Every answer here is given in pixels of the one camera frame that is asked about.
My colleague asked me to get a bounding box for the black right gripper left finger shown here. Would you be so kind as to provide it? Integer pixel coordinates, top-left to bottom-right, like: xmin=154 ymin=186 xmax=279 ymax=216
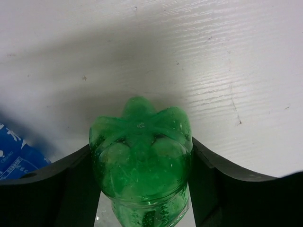
xmin=0 ymin=145 xmax=100 ymax=227

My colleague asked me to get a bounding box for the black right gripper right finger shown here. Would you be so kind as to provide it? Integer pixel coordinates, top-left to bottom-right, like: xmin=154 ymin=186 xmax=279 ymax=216
xmin=189 ymin=139 xmax=303 ymax=227

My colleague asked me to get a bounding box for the blue label water bottle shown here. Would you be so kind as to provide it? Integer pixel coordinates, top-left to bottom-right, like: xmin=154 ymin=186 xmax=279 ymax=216
xmin=0 ymin=111 xmax=52 ymax=181

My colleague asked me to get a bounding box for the green plastic bottle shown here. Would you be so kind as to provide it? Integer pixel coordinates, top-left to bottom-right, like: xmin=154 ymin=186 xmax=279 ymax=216
xmin=89 ymin=96 xmax=193 ymax=227

